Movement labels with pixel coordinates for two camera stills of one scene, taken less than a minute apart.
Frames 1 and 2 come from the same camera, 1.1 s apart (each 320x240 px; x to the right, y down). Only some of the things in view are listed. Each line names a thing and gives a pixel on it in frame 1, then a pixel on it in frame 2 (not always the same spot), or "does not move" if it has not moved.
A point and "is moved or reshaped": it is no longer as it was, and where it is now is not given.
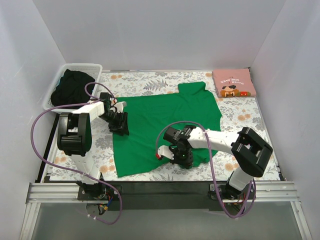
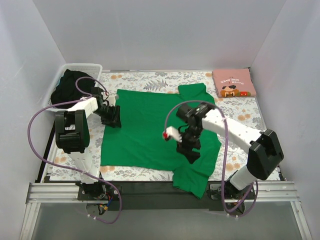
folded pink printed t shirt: [234, 82] does not move
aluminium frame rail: [41, 192] does not move
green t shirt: [148, 116] is moved or reshaped
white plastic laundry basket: [94, 70] does not move
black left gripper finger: [121, 130] → [113, 121]
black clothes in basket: [71, 88] does not move
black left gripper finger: [125, 124] → [118, 120]
